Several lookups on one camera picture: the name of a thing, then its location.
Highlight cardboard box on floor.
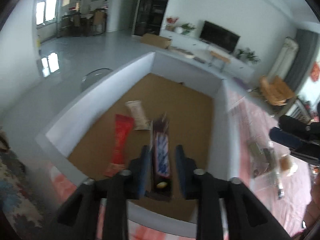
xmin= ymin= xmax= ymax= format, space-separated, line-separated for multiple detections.
xmin=140 ymin=33 xmax=172 ymax=49

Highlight beige snack packet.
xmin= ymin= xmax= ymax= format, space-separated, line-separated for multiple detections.
xmin=125 ymin=100 xmax=150 ymax=131

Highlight black television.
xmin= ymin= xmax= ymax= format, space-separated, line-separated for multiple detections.
xmin=199 ymin=21 xmax=240 ymax=53

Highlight orange lounge chair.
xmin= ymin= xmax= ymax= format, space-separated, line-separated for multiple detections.
xmin=259 ymin=75 xmax=295 ymax=106

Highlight small wooden side table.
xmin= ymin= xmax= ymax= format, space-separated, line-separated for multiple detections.
xmin=209 ymin=50 xmax=231 ymax=72

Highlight white vase with plant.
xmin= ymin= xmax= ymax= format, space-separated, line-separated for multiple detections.
xmin=174 ymin=23 xmax=196 ymax=35

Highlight white tv cabinet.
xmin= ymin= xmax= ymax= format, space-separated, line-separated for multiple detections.
xmin=160 ymin=30 xmax=254 ymax=83

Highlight brown snickers bar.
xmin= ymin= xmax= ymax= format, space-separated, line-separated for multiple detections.
xmin=146 ymin=113 xmax=172 ymax=202

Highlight black cabinet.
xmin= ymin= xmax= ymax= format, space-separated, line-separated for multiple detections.
xmin=132 ymin=0 xmax=168 ymax=36

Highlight white storage box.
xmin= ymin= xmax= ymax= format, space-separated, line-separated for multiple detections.
xmin=35 ymin=51 xmax=241 ymax=240

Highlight bagged orange bread loaf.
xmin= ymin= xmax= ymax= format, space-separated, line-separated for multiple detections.
xmin=278 ymin=154 xmax=298 ymax=178

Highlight green potted plant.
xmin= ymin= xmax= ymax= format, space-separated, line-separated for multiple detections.
xmin=236 ymin=48 xmax=261 ymax=64

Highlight red striped tablecloth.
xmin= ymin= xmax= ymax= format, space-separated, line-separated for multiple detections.
xmin=47 ymin=74 xmax=299 ymax=239

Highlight red snack packet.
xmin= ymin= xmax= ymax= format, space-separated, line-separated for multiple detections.
xmin=104 ymin=114 xmax=135 ymax=177

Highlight bagged brown hawthorn strips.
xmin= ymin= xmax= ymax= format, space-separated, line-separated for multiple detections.
xmin=247 ymin=140 xmax=278 ymax=178

